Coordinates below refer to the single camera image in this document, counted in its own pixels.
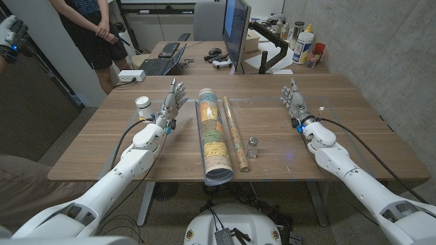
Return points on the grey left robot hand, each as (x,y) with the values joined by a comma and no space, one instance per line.
(170,105)

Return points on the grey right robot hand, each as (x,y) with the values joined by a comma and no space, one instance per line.
(298,103)

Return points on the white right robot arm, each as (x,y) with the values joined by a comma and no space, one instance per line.
(340,163)

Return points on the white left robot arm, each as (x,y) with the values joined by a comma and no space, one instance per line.
(129,163)

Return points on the white paper cup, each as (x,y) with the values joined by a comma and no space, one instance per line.
(143,105)

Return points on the large colourful rolled map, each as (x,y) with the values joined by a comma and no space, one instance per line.
(213,136)

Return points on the red plastic cup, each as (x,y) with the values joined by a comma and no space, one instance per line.
(319,47)

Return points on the small clear glass cup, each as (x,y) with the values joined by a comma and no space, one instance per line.
(252,149)

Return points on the thin brown rolled map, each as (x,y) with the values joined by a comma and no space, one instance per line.
(235,132)

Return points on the dark open laptop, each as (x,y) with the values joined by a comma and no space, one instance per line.
(155,66)

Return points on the wooden office desk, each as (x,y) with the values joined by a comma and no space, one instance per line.
(197,68)

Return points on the clear glass tumbler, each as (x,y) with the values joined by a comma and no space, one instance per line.
(312,58)

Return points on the white power strip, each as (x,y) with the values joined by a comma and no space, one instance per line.
(131,75)

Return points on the black keyboard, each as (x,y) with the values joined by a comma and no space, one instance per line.
(168,50)

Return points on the white wipes canister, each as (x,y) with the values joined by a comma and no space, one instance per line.
(302,47)

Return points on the white paper sheet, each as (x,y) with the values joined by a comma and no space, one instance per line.
(253,61)

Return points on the white game controller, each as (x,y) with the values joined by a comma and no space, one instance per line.
(221,63)

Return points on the black remote control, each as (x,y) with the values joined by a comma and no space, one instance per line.
(216,58)

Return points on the black computer mouse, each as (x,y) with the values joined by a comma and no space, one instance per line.
(215,51)

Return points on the glass jar black lid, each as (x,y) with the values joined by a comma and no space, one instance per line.
(297,30)

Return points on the yellow capped bottle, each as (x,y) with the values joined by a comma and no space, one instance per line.
(309,29)

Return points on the light wooden box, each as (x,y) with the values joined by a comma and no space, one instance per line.
(252,42)

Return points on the small white bottle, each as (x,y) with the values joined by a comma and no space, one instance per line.
(279,25)

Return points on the black floor fan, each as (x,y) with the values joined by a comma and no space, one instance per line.
(165,191)

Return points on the grey office chair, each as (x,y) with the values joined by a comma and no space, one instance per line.
(208,20)

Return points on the black computer monitor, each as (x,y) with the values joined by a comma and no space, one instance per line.
(235,30)

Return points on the white table leg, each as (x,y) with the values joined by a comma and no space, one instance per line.
(316,204)
(145,204)

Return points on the standing person in black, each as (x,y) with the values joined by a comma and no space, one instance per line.
(88,41)

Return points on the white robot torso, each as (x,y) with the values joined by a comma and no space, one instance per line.
(238,217)

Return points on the grey finned electronics box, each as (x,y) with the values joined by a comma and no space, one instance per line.
(224,237)

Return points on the seated person beige trousers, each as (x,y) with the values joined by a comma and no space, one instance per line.
(30,190)

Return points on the grey black teleoperation glove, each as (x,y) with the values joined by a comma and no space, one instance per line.
(8,32)

